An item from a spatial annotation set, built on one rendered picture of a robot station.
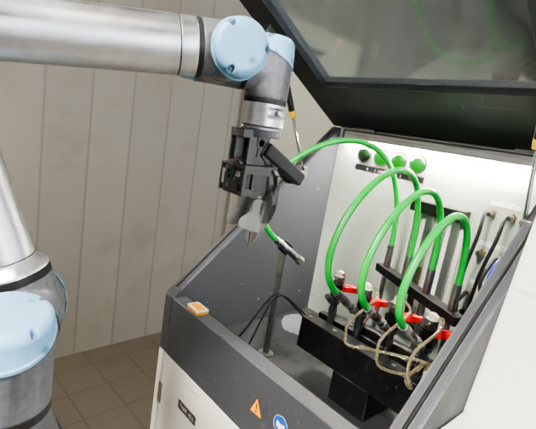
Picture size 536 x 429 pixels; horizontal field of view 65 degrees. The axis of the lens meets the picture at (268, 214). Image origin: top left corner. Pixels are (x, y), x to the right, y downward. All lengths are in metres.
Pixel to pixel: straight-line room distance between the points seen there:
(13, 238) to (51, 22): 0.33
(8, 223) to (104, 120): 1.71
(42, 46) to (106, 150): 1.87
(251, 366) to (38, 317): 0.44
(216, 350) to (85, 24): 0.71
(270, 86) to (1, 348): 0.53
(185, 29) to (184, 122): 2.06
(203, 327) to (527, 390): 0.65
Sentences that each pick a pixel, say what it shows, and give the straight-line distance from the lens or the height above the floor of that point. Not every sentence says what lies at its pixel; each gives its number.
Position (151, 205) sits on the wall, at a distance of 2.60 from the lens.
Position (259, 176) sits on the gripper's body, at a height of 1.33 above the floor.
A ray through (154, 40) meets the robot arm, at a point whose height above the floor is 1.49.
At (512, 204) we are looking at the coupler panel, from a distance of 1.13.
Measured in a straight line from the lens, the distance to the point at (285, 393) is 0.85.
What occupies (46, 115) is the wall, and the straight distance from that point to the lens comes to 2.30.
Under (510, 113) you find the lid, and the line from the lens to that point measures 1.06.
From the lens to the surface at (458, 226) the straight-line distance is 1.15.
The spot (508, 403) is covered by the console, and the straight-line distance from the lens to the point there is 0.88.
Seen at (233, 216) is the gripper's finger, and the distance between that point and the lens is 0.78.
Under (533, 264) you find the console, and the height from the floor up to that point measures 1.26.
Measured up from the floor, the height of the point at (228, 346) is 0.94.
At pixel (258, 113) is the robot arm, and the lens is 0.72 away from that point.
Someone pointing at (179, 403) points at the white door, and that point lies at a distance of 1.20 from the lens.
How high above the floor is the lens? 1.41
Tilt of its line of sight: 11 degrees down
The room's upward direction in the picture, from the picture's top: 9 degrees clockwise
